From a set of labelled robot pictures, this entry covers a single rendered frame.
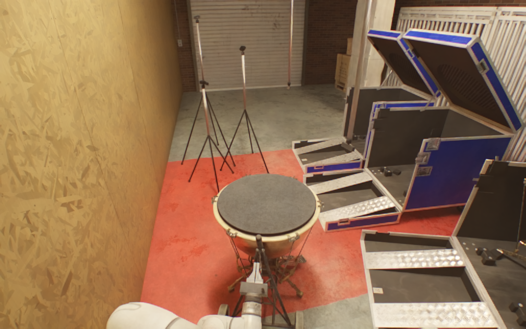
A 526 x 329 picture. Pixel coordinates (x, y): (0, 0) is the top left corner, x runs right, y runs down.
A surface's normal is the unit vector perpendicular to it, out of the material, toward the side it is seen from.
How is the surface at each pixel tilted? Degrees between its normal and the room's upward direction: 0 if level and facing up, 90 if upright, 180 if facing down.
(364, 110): 90
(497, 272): 0
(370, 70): 90
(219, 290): 0
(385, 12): 90
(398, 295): 2
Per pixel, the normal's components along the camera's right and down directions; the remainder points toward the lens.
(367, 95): 0.13, 0.49
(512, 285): -0.01, -0.87
